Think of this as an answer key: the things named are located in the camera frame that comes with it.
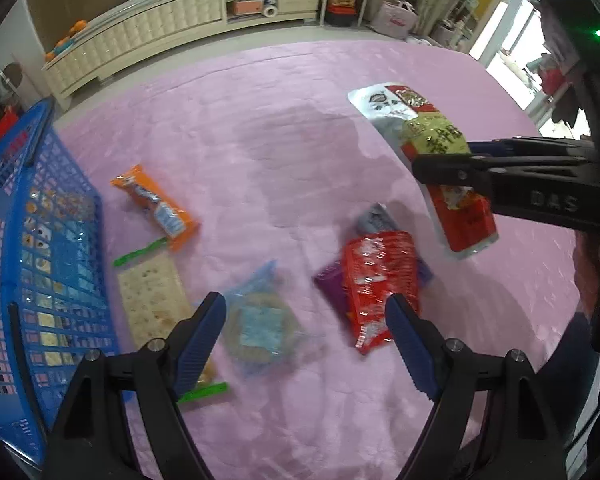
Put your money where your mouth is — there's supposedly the cream TV cabinet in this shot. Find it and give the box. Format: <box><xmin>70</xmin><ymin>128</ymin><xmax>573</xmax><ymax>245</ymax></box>
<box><xmin>40</xmin><ymin>0</ymin><xmax>327</xmax><ymax>99</ymax></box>

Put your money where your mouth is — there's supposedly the round cookie packet light blue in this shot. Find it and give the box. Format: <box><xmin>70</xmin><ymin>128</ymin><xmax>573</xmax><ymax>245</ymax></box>
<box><xmin>219</xmin><ymin>260</ymin><xmax>312</xmax><ymax>379</ymax></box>

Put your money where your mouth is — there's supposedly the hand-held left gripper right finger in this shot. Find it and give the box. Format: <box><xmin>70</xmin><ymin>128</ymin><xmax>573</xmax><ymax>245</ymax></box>
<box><xmin>385</xmin><ymin>294</ymin><xmax>568</xmax><ymax>480</ymax></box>

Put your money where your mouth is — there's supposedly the person's right hand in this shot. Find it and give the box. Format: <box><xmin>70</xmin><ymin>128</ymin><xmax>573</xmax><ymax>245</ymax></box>
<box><xmin>574</xmin><ymin>232</ymin><xmax>600</xmax><ymax>323</ymax></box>

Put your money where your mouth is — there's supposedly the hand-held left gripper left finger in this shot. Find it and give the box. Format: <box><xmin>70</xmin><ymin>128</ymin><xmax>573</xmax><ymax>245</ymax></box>
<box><xmin>42</xmin><ymin>291</ymin><xmax>228</xmax><ymax>480</ymax></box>

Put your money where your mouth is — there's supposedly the pink blanket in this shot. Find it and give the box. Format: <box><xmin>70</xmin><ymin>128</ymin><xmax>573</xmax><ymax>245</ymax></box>
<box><xmin>45</xmin><ymin>40</ymin><xmax>600</xmax><ymax>480</ymax></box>

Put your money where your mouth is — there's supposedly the pink tote bag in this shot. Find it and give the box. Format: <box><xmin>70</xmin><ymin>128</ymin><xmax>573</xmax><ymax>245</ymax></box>
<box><xmin>370</xmin><ymin>0</ymin><xmax>421</xmax><ymax>41</ymax></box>

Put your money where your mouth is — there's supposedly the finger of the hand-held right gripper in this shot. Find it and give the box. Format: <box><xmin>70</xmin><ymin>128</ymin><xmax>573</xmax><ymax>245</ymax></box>
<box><xmin>412</xmin><ymin>154</ymin><xmax>600</xmax><ymax>197</ymax></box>
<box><xmin>467</xmin><ymin>136</ymin><xmax>599</xmax><ymax>157</ymax></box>

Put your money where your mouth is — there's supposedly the purple snack packet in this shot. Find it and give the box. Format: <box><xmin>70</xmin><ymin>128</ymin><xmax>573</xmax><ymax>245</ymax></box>
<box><xmin>313</xmin><ymin>203</ymin><xmax>434</xmax><ymax>313</ymax></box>

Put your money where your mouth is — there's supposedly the red and white snack bag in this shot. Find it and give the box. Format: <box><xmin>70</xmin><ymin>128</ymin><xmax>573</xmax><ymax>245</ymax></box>
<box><xmin>347</xmin><ymin>82</ymin><xmax>499</xmax><ymax>261</ymax></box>

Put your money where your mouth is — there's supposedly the wooden clothes rack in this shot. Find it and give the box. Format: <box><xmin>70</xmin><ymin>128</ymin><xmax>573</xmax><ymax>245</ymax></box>
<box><xmin>495</xmin><ymin>45</ymin><xmax>588</xmax><ymax>128</ymax></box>

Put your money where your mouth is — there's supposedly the round brown wall plaque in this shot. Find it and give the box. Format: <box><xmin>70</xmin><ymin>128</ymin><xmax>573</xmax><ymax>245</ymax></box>
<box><xmin>0</xmin><ymin>62</ymin><xmax>24</xmax><ymax>91</ymax></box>

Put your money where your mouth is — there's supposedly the orange snack packet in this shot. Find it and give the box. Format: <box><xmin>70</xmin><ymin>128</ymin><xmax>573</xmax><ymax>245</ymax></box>
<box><xmin>111</xmin><ymin>164</ymin><xmax>201</xmax><ymax>254</ymax></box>

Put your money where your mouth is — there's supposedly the red clear snack packet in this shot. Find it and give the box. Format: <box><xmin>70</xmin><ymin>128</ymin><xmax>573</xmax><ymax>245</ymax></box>
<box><xmin>342</xmin><ymin>230</ymin><xmax>424</xmax><ymax>356</ymax></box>

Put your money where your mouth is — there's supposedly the blue plastic basket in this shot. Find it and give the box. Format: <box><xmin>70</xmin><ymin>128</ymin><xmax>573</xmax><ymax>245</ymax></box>
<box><xmin>0</xmin><ymin>96</ymin><xmax>126</xmax><ymax>466</ymax></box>

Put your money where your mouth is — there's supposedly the cracker packet with green ends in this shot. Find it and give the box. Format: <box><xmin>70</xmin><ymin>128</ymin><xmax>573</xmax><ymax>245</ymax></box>
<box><xmin>112</xmin><ymin>237</ymin><xmax>231</xmax><ymax>406</ymax></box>

